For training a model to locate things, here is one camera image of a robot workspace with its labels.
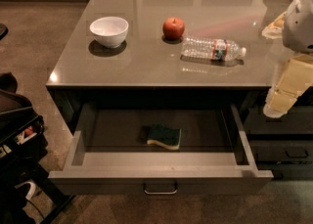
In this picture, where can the red apple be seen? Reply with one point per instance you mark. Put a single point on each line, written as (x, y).
(173, 28)

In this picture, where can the white ceramic bowl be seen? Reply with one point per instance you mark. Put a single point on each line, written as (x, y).
(109, 31)

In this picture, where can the grey counter cabinet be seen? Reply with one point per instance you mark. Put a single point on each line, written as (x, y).
(148, 72)

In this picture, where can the green and yellow sponge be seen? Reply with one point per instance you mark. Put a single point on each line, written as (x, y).
(165, 137)

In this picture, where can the metal drawer handle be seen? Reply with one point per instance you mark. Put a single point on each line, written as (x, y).
(157, 189)

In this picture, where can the dark lower side drawer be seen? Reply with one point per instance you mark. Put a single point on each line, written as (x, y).
(283, 145)

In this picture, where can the grey open top drawer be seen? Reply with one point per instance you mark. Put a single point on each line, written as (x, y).
(109, 154)

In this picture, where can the clear plastic water bottle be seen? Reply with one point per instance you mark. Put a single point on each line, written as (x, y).
(212, 49)

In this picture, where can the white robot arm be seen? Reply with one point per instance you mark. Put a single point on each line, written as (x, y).
(295, 28)

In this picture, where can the dark object at left edge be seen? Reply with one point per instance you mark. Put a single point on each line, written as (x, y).
(3, 31)

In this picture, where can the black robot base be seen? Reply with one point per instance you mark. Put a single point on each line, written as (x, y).
(22, 145)

